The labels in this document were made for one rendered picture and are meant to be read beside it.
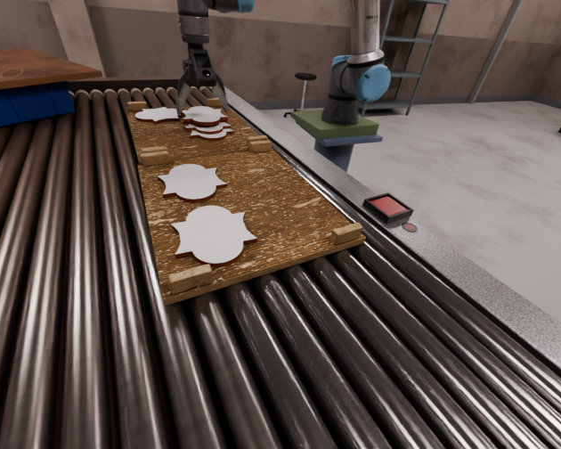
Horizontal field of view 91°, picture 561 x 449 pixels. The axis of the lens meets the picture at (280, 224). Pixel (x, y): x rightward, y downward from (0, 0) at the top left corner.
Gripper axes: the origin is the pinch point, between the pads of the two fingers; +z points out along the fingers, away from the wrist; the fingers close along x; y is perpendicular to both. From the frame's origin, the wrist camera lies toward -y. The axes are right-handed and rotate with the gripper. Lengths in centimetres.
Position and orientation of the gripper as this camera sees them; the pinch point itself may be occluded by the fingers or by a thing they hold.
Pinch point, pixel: (204, 115)
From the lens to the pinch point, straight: 94.1
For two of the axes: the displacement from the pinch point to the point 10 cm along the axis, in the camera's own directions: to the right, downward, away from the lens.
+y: -4.0, -5.9, 7.0
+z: -0.8, 7.8, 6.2
